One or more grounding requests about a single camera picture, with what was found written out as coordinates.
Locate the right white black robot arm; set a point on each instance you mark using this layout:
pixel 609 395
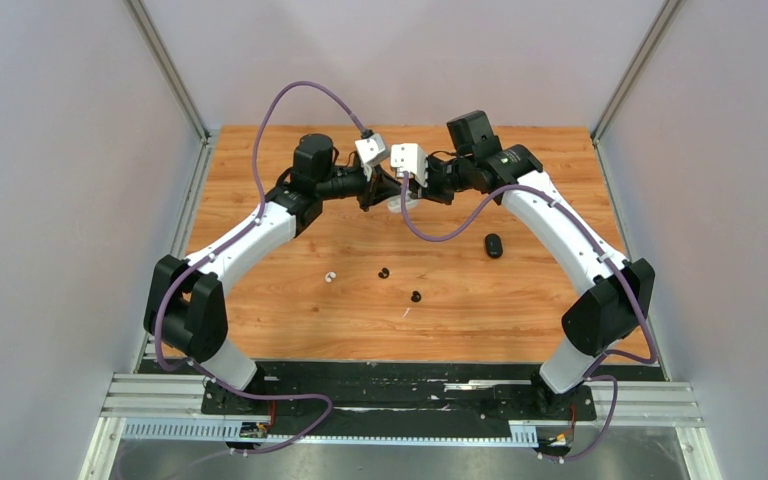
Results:
pixel 614 291

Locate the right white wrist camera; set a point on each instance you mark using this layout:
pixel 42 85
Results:
pixel 409 158

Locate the aluminium front rail frame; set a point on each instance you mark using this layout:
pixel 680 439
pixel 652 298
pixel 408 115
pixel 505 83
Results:
pixel 168 407

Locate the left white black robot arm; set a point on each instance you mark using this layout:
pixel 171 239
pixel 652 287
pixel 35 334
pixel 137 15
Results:
pixel 186 307

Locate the white earbud charging case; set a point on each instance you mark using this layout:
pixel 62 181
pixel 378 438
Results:
pixel 398 203

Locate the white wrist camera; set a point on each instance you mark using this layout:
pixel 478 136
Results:
pixel 409 158
pixel 371 151

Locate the left aluminium corner post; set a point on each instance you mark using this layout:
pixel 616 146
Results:
pixel 153 39

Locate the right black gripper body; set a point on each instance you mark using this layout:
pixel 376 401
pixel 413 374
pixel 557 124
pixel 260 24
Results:
pixel 450 175

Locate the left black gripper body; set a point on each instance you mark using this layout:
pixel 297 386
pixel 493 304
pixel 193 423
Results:
pixel 345 183

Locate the aluminium corner post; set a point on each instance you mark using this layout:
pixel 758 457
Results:
pixel 153 39
pixel 640 59

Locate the black earbud charging case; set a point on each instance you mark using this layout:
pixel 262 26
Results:
pixel 493 246

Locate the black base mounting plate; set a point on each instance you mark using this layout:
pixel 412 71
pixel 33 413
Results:
pixel 396 399

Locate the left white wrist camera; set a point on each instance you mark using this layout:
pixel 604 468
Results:
pixel 371 151

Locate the right aluminium corner post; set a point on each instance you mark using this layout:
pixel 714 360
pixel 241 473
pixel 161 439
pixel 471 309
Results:
pixel 640 59

